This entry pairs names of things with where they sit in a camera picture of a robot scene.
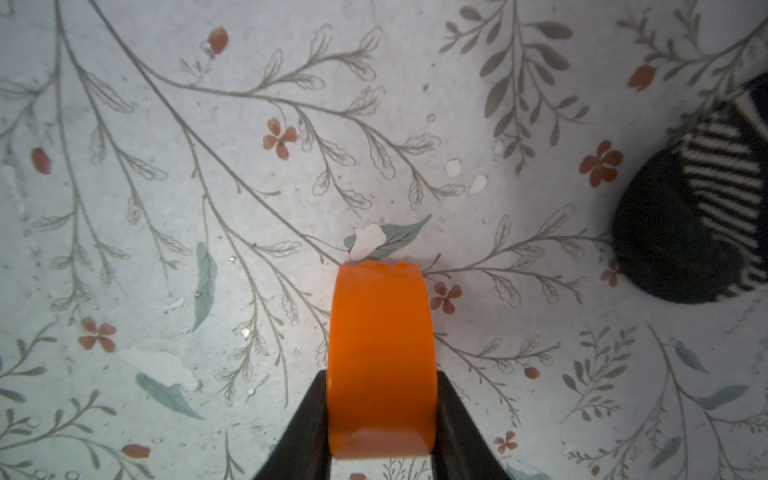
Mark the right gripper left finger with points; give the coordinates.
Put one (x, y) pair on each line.
(303, 452)

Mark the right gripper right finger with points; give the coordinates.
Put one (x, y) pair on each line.
(460, 452)

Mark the orange lego brick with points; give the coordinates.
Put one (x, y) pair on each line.
(381, 369)

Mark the black grey striped sock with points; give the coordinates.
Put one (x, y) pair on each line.
(691, 227)

